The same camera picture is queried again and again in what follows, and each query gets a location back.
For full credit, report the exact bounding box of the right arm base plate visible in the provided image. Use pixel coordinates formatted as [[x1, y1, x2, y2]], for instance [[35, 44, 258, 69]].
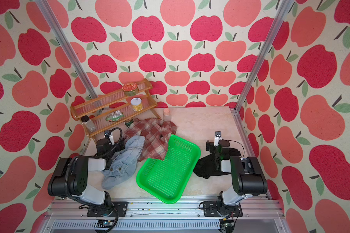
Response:
[[198, 202, 243, 218]]

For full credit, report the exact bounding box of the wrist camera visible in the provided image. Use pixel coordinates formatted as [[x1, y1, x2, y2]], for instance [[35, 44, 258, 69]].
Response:
[[104, 130, 115, 145], [214, 131, 222, 147]]

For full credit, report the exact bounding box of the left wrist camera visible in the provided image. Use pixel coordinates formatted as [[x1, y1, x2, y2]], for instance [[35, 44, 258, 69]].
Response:
[[104, 130, 115, 145]]

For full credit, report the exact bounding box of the green plastic basket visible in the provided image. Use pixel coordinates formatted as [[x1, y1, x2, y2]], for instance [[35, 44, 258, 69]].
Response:
[[136, 135, 201, 204]]

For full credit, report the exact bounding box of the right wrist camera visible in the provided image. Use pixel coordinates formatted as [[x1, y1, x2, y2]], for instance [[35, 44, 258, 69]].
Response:
[[214, 131, 222, 147]]

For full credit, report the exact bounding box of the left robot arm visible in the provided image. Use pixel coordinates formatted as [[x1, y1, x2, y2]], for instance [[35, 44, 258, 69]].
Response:
[[47, 138, 124, 210]]

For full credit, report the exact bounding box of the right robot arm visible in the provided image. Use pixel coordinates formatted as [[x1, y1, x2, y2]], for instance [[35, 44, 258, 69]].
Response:
[[206, 138, 268, 212]]

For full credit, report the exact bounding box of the wooden two-tier shelf rack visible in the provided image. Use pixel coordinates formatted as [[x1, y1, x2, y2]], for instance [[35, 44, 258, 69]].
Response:
[[71, 79, 161, 139]]

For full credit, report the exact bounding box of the left aluminium corner post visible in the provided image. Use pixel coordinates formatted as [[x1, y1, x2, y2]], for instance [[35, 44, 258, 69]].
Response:
[[35, 0, 98, 99]]

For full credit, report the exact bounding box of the red plaid skirt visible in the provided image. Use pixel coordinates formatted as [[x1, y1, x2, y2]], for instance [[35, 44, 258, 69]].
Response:
[[123, 118, 177, 162]]

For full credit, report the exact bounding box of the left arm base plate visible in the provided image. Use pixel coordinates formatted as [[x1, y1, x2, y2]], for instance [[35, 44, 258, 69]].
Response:
[[87, 201, 128, 218]]

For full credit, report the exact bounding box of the black-cap spice jar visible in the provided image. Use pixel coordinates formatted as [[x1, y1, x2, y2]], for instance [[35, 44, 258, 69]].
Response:
[[80, 116, 97, 132]]

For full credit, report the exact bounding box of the red-lid tin can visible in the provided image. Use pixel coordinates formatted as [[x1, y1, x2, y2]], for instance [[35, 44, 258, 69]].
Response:
[[122, 82, 139, 97]]

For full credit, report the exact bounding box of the green snack packet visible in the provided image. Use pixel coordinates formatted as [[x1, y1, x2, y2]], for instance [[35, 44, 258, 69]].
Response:
[[106, 110, 124, 122]]

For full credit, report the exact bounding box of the black skirt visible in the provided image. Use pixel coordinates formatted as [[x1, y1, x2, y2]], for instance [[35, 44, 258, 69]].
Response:
[[193, 148, 241, 179]]

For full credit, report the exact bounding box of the aluminium corner post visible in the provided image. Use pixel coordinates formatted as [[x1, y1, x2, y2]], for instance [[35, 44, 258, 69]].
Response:
[[234, 0, 294, 114], [35, 0, 98, 99]]

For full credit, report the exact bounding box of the pink-cap clear bottle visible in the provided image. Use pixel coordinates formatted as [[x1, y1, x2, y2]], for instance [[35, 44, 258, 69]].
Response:
[[163, 108, 171, 121]]

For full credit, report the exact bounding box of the right aluminium corner post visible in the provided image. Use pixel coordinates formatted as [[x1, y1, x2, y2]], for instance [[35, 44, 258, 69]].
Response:
[[234, 0, 294, 114]]

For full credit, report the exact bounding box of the light denim skirt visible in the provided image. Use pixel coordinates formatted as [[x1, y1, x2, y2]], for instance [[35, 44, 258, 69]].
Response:
[[102, 136, 145, 190]]

